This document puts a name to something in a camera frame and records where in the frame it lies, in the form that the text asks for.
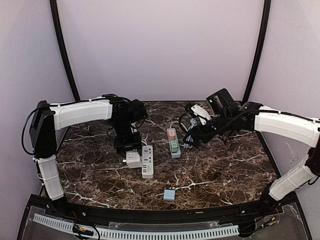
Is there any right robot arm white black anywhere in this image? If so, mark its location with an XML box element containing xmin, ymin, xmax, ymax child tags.
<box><xmin>183</xmin><ymin>102</ymin><xmax>320</xmax><ymax>217</ymax></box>

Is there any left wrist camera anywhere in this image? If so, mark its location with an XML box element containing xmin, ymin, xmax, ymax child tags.
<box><xmin>130</xmin><ymin>99</ymin><xmax>148</xmax><ymax>122</ymax></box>

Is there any left black frame post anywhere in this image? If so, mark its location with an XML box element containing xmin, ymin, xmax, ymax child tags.
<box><xmin>49</xmin><ymin>0</ymin><xmax>81</xmax><ymax>101</ymax></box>

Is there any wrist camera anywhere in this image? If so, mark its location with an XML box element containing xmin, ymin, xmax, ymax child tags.
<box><xmin>206</xmin><ymin>88</ymin><xmax>240</xmax><ymax>117</ymax></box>
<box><xmin>130</xmin><ymin>99</ymin><xmax>148</xmax><ymax>122</ymax></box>

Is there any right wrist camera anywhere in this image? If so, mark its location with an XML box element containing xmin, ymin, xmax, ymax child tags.
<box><xmin>206</xmin><ymin>88</ymin><xmax>240</xmax><ymax>117</ymax></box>

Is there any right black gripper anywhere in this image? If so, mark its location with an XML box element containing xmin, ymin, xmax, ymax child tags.
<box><xmin>182</xmin><ymin>113</ymin><xmax>233</xmax><ymax>149</ymax></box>

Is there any blue-grey power strip cable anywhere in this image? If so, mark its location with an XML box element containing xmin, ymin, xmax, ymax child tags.
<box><xmin>169</xmin><ymin>118</ymin><xmax>198</xmax><ymax>150</ymax></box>

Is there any right black frame post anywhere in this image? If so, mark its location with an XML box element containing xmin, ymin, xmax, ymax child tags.
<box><xmin>242</xmin><ymin>0</ymin><xmax>272</xmax><ymax>103</ymax></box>

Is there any black front frame rail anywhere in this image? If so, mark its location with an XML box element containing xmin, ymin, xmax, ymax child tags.
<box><xmin>27</xmin><ymin>194</ymin><xmax>283</xmax><ymax>225</ymax></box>

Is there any white power strip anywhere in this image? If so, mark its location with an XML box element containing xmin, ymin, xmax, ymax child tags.
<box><xmin>141</xmin><ymin>145</ymin><xmax>154</xmax><ymax>179</ymax></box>

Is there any white cube socket adapter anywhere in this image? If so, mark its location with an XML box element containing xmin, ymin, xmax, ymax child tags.
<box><xmin>122</xmin><ymin>150</ymin><xmax>142</xmax><ymax>169</ymax></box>

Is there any pink plug adapter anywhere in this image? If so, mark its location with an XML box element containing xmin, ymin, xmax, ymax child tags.
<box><xmin>168</xmin><ymin>129</ymin><xmax>176</xmax><ymax>142</ymax></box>

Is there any white slotted cable duct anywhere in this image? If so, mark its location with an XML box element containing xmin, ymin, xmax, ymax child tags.
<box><xmin>32</xmin><ymin>213</ymin><xmax>239</xmax><ymax>240</ymax></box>

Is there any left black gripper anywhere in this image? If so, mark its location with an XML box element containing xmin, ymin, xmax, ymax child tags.
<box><xmin>111</xmin><ymin>119</ymin><xmax>142</xmax><ymax>159</ymax></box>

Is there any blue plug adapter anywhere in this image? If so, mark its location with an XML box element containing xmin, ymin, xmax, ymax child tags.
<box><xmin>163</xmin><ymin>189</ymin><xmax>176</xmax><ymax>201</ymax></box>

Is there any blue-grey power strip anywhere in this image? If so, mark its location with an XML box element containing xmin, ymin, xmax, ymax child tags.
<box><xmin>167</xmin><ymin>128</ymin><xmax>181</xmax><ymax>159</ymax></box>

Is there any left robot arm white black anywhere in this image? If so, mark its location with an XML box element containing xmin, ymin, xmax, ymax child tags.
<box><xmin>25</xmin><ymin>94</ymin><xmax>148</xmax><ymax>218</ymax></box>

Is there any green plug adapter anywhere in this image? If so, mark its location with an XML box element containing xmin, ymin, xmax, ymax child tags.
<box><xmin>170</xmin><ymin>140</ymin><xmax>179</xmax><ymax>154</ymax></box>

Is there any black frame post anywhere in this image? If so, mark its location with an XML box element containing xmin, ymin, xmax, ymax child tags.
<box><xmin>242</xmin><ymin>0</ymin><xmax>272</xmax><ymax>103</ymax></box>
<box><xmin>49</xmin><ymin>0</ymin><xmax>81</xmax><ymax>101</ymax></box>

